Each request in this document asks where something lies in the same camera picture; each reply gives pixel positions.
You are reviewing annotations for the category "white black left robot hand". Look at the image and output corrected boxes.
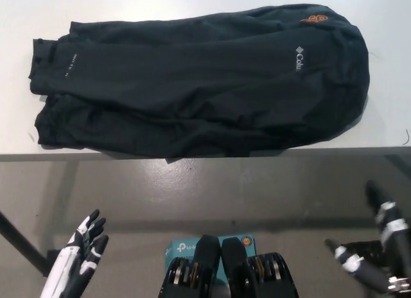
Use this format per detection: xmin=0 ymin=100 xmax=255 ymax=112
xmin=38 ymin=209 xmax=110 ymax=298

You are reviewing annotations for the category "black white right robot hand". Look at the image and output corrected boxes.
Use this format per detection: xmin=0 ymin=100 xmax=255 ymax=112
xmin=324 ymin=179 xmax=411 ymax=298

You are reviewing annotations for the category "black Columbia jacket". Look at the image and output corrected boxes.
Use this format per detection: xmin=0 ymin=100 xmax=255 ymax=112
xmin=27 ymin=5 xmax=370 ymax=166

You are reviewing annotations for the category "black metal table leg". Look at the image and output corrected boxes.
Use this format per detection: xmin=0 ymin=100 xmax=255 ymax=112
xmin=0 ymin=210 xmax=49 ymax=277

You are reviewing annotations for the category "teal tp-link cardboard box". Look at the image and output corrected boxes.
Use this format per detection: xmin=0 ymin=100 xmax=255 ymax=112
xmin=165 ymin=235 xmax=258 ymax=286

